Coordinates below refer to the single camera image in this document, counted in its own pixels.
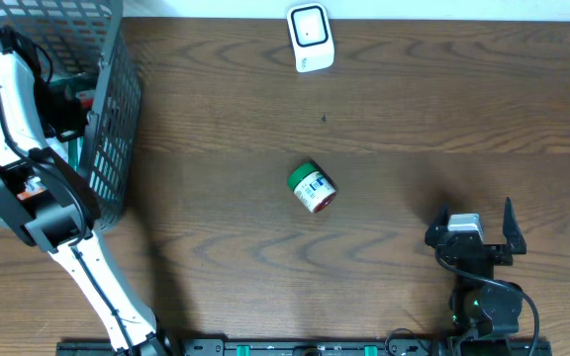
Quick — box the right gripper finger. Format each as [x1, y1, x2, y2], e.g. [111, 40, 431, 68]
[425, 205, 449, 247]
[503, 197, 525, 246]

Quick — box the green lid jar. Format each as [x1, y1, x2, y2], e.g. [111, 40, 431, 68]
[287, 162, 336, 214]

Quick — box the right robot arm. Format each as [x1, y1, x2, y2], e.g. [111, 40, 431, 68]
[425, 199, 526, 355]

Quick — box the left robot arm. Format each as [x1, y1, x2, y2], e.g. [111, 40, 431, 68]
[0, 26, 181, 355]

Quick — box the white barcode scanner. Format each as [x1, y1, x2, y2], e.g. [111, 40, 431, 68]
[286, 2, 335, 73]

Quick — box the green sponge pack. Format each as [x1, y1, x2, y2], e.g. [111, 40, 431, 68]
[48, 74, 97, 147]

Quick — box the grey plastic mesh basket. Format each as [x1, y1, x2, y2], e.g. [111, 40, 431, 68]
[0, 0, 142, 231]

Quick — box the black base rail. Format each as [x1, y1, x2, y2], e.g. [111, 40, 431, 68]
[55, 334, 531, 356]

